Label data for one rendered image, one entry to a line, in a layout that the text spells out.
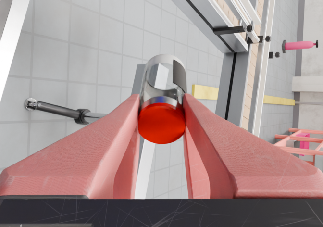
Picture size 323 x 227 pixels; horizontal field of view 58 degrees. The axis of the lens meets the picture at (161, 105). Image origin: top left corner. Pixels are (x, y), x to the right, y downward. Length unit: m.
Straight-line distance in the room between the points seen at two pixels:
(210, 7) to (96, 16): 1.05
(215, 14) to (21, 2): 0.52
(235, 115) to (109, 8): 1.12
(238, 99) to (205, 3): 0.36
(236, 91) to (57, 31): 0.95
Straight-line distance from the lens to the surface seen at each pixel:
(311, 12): 7.08
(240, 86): 1.00
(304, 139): 5.34
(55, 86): 1.54
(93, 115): 1.41
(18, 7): 0.45
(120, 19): 1.89
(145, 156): 1.18
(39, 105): 1.40
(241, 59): 1.03
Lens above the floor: 1.26
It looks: 35 degrees down
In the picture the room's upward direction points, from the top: 93 degrees clockwise
